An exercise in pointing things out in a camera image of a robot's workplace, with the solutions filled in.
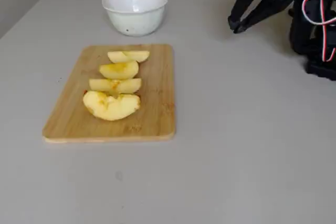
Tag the thin pale apple slice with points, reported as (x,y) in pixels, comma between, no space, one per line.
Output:
(131,56)

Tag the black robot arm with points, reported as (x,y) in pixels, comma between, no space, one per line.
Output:
(302,37)

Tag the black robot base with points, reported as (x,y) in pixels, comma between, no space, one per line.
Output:
(320,70)

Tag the white ceramic bowl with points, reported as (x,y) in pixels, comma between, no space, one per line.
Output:
(136,19)

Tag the bamboo cutting board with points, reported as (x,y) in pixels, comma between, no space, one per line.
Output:
(157,90)

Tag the apple slice with yellow core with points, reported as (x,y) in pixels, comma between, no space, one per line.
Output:
(118,70)

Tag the long flat apple slice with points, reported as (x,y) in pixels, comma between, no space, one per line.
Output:
(105,85)

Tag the large chunky apple slice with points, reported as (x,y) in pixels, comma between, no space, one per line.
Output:
(110,108)

